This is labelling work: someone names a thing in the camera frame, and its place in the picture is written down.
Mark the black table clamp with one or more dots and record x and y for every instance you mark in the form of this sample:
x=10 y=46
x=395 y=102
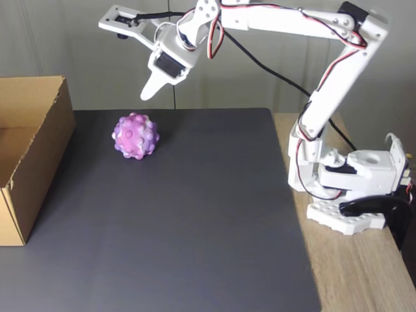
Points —
x=396 y=221

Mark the pink purple bumpy ball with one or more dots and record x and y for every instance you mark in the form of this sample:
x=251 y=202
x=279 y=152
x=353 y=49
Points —
x=135 y=136

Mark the brown cardboard box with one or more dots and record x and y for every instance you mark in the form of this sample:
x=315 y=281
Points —
x=48 y=146

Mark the black table mat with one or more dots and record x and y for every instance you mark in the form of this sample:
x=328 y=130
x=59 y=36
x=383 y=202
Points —
x=178 y=211

